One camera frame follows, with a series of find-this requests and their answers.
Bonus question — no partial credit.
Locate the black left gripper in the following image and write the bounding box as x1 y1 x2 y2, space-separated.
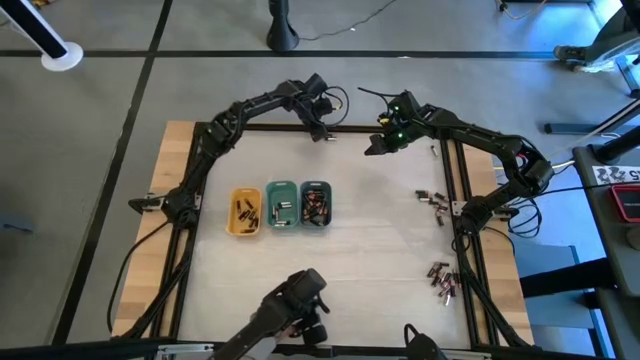
294 73 335 143

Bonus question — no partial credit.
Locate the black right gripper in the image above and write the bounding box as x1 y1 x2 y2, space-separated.
364 90 426 157

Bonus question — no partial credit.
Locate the slate blue plastic bin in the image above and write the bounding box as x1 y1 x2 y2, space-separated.
298 180 333 229

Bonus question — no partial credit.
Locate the green plastic bin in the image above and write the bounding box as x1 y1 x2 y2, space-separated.
264 179 302 230

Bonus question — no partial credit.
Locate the yellow plastic bin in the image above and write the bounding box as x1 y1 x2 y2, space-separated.
225 186 264 238

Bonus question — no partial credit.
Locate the black floor stand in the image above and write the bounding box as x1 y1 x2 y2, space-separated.
265 0 300 53

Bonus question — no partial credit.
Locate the black floor stand bar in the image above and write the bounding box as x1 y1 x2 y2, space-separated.
543 97 640 136

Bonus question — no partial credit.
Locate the black desk leg bar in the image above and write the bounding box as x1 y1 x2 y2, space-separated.
519 258 616 300

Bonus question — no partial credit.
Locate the printed marker sheet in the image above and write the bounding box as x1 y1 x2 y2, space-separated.
592 164 640 186

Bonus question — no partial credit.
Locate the red and black device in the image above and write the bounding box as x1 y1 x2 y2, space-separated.
608 183 640 225

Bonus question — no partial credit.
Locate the white round stand base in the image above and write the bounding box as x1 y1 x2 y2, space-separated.
40 41 85 73

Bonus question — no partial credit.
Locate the dark side desk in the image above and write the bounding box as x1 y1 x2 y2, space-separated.
572 144 640 360

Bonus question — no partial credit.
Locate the black slanted stand pole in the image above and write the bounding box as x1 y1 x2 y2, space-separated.
0 0 69 60

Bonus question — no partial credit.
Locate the black left wrist camera cable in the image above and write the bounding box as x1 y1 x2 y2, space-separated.
322 85 351 127

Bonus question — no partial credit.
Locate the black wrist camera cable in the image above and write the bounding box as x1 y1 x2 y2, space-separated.
357 86 394 114
322 85 351 127

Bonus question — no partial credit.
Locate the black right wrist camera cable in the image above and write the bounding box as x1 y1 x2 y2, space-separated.
357 86 394 114

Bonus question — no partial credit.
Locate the thin black floor cable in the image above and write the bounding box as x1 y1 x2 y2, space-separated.
298 0 401 42

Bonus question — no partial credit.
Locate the black right arm cable loop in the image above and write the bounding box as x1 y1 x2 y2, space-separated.
507 197 544 240

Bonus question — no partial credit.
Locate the yellow floor cable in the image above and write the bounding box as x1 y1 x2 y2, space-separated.
494 0 549 21

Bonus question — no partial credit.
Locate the silver frame bracket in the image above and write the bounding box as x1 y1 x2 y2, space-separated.
444 349 492 360
157 343 214 356

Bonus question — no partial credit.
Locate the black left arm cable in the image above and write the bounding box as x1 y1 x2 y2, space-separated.
106 219 166 336

